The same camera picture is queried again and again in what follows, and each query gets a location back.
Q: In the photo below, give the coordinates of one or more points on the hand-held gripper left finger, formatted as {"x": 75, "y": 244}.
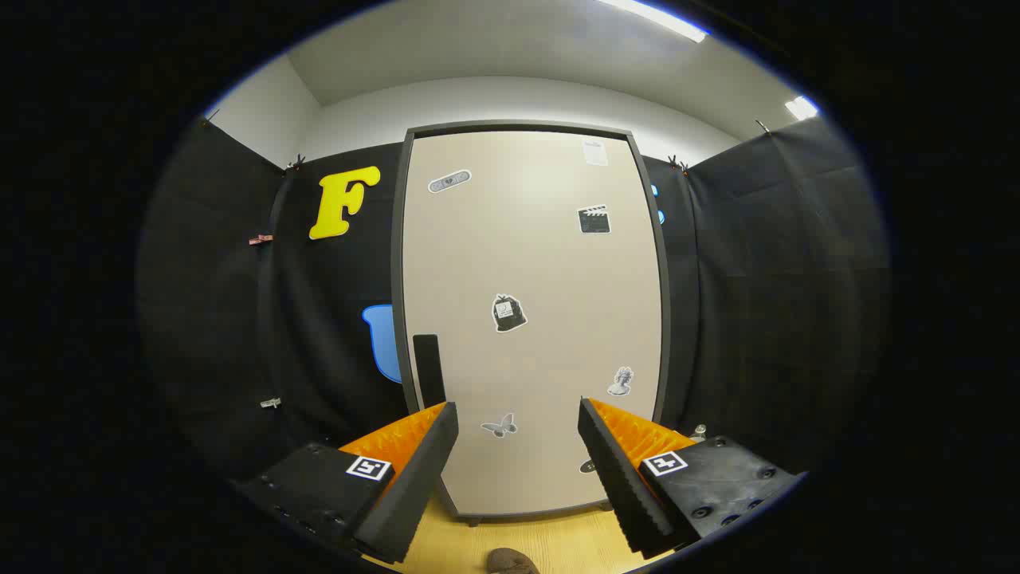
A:
{"x": 414, "y": 486}

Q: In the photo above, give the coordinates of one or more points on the grey shoe cabinet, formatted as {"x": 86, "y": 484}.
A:
{"x": 397, "y": 279}

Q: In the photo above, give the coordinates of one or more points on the small ceiling light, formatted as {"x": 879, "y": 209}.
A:
{"x": 801, "y": 108}

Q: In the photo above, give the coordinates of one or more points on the brown fuzzy shoe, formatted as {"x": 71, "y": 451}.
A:
{"x": 510, "y": 562}

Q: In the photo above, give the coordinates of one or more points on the long ceiling light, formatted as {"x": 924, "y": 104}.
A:
{"x": 661, "y": 17}

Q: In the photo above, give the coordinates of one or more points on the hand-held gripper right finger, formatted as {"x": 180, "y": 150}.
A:
{"x": 625, "y": 486}

